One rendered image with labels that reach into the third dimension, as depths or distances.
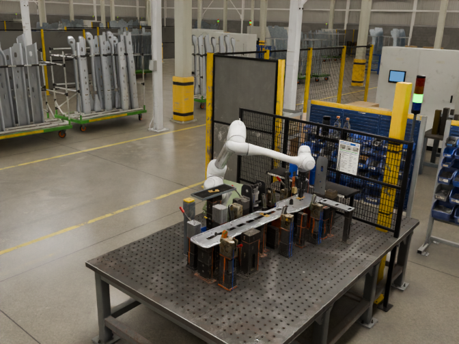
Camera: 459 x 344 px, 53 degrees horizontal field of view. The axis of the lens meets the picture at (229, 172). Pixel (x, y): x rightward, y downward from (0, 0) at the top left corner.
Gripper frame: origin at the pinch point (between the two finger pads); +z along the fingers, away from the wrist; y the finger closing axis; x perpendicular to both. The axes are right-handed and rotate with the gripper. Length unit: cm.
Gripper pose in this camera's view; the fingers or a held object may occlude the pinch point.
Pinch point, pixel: (300, 193)
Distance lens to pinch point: 396.4
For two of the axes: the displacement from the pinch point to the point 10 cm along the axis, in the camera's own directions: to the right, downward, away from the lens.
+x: 7.0, -2.1, 6.8
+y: 7.1, 2.4, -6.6
